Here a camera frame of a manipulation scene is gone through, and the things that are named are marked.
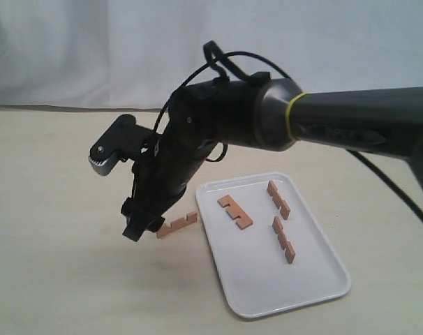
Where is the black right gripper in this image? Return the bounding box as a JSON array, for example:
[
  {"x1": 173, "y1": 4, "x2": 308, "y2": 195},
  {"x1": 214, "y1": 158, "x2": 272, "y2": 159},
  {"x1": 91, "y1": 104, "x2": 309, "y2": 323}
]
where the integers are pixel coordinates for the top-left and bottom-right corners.
[{"x1": 121, "y1": 82, "x2": 260, "y2": 242}]

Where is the notched wooden block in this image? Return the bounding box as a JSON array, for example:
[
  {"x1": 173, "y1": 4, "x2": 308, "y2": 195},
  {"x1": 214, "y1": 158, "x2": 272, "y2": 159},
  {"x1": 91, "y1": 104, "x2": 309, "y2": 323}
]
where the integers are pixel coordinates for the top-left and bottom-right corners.
[
  {"x1": 267, "y1": 181, "x2": 290, "y2": 220},
  {"x1": 217, "y1": 195, "x2": 253, "y2": 230},
  {"x1": 272, "y1": 216, "x2": 296, "y2": 265},
  {"x1": 156, "y1": 211, "x2": 198, "y2": 239}
]

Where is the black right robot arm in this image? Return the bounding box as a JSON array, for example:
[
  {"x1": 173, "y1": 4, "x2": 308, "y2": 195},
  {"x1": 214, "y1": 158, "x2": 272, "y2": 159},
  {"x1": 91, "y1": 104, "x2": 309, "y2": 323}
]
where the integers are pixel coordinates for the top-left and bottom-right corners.
[{"x1": 121, "y1": 79, "x2": 423, "y2": 241}]

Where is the white plastic tray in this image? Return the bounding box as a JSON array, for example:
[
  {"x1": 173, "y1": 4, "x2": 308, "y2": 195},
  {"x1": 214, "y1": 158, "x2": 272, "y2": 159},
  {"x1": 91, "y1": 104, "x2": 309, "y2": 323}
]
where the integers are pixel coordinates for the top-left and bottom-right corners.
[{"x1": 196, "y1": 172, "x2": 352, "y2": 319}]

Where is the white backdrop cloth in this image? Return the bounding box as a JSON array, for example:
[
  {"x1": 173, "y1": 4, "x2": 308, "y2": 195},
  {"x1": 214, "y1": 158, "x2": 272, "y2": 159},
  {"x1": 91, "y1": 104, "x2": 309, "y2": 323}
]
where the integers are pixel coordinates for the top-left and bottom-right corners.
[{"x1": 0, "y1": 1, "x2": 423, "y2": 109}]

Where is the yellow rubber band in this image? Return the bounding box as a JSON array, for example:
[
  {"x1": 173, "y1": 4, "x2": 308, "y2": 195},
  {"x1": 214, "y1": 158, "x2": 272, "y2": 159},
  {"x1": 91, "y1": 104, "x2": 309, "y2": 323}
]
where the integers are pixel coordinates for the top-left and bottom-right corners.
[{"x1": 285, "y1": 92, "x2": 308, "y2": 142}]

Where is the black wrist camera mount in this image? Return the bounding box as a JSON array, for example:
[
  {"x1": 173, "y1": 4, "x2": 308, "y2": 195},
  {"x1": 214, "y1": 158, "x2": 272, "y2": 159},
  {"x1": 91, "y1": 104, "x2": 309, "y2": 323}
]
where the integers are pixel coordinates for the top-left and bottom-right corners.
[{"x1": 88, "y1": 114, "x2": 153, "y2": 176}]

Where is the black camera cable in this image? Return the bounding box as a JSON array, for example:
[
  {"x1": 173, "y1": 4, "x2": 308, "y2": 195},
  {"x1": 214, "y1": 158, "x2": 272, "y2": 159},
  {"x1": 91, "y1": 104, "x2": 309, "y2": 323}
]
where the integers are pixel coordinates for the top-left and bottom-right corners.
[{"x1": 151, "y1": 40, "x2": 292, "y2": 165}]

